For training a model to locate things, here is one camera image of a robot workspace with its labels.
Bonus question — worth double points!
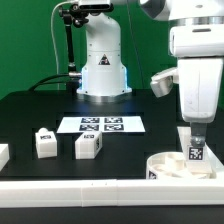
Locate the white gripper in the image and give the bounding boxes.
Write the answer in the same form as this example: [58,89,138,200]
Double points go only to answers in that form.
[178,58,223,147]

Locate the white round stool seat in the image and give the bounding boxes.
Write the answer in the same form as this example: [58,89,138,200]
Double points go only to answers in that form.
[146,152,210,180]

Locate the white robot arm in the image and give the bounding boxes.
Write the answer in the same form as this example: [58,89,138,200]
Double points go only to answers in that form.
[78,0,224,147]

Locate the white marker sheet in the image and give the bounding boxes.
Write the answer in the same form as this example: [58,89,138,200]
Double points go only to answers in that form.
[57,116,145,134]

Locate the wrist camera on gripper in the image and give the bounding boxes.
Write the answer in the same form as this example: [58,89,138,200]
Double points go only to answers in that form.
[150,67,179,98]

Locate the white U-shaped wall fence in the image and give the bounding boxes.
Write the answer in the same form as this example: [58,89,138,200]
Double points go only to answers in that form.
[0,125,224,208]

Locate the camera on mount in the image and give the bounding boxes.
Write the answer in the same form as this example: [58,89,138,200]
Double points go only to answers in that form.
[78,0,113,12]

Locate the black cables on table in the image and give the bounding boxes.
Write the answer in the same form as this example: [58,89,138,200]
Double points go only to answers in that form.
[27,73,81,92]

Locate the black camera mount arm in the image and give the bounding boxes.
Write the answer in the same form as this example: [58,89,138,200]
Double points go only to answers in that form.
[58,3,90,79]

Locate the white cable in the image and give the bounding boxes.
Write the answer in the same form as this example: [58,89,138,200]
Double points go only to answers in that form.
[50,0,78,91]

